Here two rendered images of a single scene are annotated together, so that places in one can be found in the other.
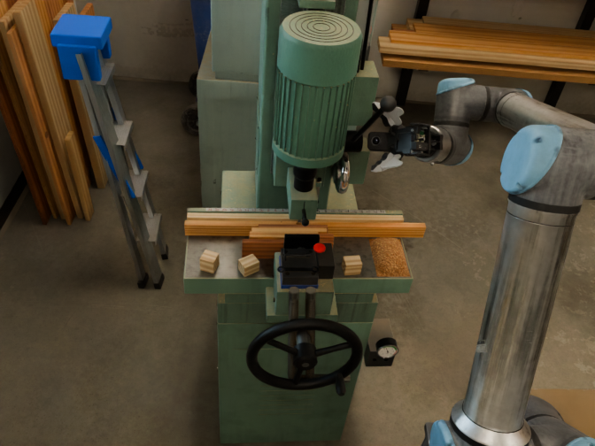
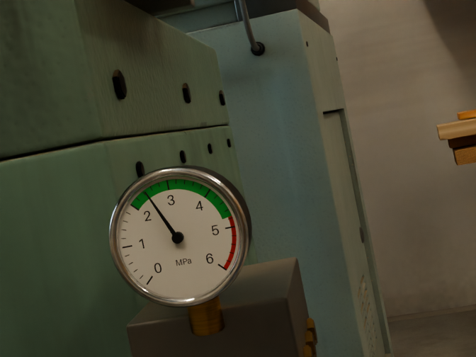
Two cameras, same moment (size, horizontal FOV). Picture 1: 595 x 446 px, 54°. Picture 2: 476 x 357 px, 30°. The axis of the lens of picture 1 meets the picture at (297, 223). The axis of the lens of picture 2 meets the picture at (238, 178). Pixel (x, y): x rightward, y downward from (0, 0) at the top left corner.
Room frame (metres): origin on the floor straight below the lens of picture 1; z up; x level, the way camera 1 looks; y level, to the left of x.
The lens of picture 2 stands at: (0.61, -0.43, 0.70)
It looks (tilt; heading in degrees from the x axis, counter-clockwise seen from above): 3 degrees down; 15
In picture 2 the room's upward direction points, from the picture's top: 11 degrees counter-clockwise
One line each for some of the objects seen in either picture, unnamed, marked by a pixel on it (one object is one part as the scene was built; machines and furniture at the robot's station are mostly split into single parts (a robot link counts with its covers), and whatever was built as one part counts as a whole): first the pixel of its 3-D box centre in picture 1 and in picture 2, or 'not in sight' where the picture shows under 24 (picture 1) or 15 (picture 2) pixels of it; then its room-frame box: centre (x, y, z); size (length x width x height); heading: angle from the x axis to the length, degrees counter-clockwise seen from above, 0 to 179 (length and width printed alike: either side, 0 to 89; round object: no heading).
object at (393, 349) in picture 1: (386, 348); (188, 251); (1.00, -0.29, 0.65); 0.06 x 0.04 x 0.08; 98
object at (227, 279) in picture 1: (298, 270); not in sight; (1.06, -0.02, 0.87); 0.61 x 0.30 x 0.06; 98
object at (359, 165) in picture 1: (350, 160); not in sight; (1.37, -0.13, 1.02); 0.09 x 0.07 x 0.12; 98
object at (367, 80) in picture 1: (358, 93); not in sight; (1.40, -0.12, 1.23); 0.09 x 0.08 x 0.15; 8
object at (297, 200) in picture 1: (302, 195); not in sight; (1.19, 0.00, 1.03); 0.14 x 0.07 x 0.09; 8
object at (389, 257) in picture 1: (390, 252); not in sight; (1.12, -0.26, 0.92); 0.14 x 0.09 x 0.04; 8
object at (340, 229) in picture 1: (306, 228); not in sight; (1.17, -0.03, 0.92); 0.67 x 0.02 x 0.04; 98
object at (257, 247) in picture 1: (287, 249); not in sight; (1.07, 0.02, 0.93); 0.24 x 0.01 x 0.06; 98
